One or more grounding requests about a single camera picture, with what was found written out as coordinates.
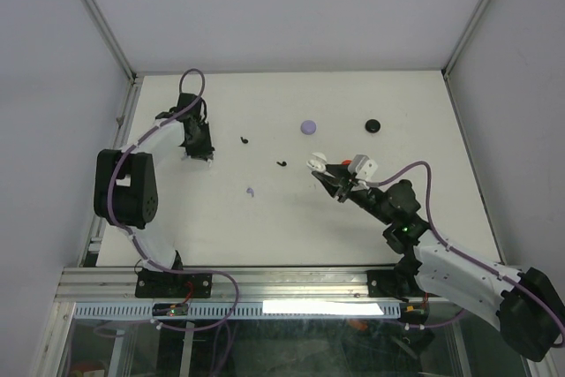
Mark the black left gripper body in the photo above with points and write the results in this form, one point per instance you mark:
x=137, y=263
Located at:
x=201, y=145

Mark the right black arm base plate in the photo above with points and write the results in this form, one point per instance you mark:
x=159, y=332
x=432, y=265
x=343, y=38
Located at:
x=391, y=284

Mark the white slotted cable duct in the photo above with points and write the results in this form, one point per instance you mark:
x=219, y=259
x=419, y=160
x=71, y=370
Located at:
x=269, y=309

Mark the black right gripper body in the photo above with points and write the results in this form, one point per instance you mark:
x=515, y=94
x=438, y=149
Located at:
x=348, y=186

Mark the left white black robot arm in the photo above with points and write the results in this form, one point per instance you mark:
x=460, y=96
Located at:
x=125, y=187

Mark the aluminium mounting rail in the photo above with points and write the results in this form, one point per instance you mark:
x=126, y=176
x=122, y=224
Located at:
x=253, y=283

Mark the purple earbud charging case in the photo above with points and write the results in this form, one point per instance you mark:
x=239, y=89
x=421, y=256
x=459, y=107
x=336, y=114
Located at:
x=308, y=127

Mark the white earbud charging case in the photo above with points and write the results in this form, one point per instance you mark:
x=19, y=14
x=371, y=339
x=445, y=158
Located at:
x=317, y=162

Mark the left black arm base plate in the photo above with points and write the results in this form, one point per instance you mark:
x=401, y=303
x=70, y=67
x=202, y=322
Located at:
x=152, y=284

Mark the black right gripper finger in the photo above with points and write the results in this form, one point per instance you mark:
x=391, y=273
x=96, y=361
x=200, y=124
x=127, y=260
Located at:
x=337, y=172
x=332, y=184

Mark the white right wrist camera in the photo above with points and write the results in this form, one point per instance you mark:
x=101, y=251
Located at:
x=362, y=168

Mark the black earbud charging case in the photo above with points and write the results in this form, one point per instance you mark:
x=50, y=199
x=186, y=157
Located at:
x=372, y=126

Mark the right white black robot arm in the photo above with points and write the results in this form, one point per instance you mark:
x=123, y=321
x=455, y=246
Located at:
x=522, y=305

